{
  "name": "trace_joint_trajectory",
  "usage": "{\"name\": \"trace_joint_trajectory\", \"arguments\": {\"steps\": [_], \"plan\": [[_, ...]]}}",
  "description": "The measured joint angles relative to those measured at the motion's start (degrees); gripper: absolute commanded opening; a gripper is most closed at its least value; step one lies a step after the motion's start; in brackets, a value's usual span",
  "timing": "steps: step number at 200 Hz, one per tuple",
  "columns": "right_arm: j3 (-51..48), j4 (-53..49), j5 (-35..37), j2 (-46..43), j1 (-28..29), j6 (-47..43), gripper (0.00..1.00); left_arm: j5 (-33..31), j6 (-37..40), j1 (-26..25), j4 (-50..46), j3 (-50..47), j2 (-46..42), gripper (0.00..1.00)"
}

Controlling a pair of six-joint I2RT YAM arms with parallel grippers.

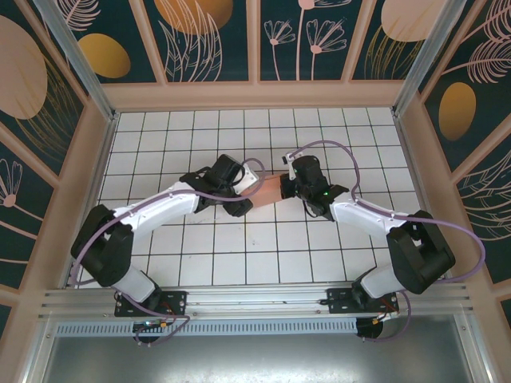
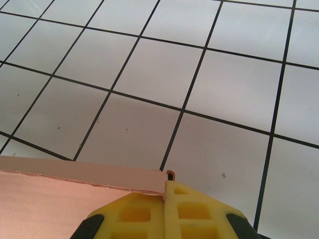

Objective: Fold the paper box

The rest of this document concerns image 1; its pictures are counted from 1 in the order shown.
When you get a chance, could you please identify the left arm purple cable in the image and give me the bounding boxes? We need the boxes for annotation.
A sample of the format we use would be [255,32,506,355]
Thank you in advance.
[69,158,267,346]

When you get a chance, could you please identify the right aluminium frame post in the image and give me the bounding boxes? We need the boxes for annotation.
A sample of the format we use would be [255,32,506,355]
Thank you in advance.
[390,0,478,116]

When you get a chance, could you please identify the dark panel with pink flowers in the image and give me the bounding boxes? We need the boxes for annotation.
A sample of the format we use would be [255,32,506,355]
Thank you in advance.
[259,0,349,83]

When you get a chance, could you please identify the metal sheet panel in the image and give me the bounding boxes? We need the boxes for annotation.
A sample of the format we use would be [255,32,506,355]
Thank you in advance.
[23,314,492,383]

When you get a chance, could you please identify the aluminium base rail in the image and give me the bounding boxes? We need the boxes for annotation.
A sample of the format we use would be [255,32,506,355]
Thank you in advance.
[38,283,474,320]

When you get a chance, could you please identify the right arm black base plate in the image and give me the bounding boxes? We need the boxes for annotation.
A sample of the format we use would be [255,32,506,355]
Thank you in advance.
[326,287,400,316]

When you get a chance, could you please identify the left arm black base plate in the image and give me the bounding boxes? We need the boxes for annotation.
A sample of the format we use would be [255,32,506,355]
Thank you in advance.
[114,290,188,318]

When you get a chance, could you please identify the dark panel with orange oval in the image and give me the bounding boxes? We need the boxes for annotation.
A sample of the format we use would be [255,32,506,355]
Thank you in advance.
[51,0,159,85]

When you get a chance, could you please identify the dark panel single pink flower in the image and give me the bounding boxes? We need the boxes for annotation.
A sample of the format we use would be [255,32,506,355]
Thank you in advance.
[0,129,56,289]

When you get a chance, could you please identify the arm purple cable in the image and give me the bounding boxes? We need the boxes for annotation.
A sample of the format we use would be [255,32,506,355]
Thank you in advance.
[291,139,487,344]
[69,158,267,346]

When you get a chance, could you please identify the aluminium frame post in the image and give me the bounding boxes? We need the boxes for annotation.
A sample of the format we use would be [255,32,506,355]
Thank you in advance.
[390,0,478,116]
[34,0,120,123]

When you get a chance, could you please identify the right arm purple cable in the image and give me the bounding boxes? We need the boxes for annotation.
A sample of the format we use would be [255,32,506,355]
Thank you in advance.
[291,139,487,344]

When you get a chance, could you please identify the dark panel large pink oval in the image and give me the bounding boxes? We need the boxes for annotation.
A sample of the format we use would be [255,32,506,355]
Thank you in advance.
[0,0,88,177]

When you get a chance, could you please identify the pink paper box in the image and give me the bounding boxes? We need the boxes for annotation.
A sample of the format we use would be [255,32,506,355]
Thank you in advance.
[239,173,287,208]

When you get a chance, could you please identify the dark panel orange circle leaves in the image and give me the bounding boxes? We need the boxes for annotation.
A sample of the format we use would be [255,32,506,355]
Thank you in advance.
[142,0,256,84]

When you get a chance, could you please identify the dark panel pink fern leaves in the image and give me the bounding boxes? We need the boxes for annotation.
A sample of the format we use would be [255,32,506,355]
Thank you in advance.
[454,139,511,285]

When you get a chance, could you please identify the dark panel pink circle gold lines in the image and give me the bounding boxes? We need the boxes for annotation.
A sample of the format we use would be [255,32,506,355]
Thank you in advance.
[351,0,440,81]

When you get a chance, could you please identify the dark panel orange oval fern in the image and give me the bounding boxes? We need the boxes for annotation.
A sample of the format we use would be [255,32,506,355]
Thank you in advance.
[422,0,511,173]

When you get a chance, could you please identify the grey slotted cable duct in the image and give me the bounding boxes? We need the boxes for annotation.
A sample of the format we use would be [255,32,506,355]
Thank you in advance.
[55,318,358,337]

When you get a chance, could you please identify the left aluminium frame post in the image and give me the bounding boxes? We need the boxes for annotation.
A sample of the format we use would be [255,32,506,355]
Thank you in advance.
[34,0,120,123]

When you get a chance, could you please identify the small green circuit board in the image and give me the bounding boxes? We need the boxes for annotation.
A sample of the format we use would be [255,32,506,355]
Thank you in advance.
[133,318,171,333]

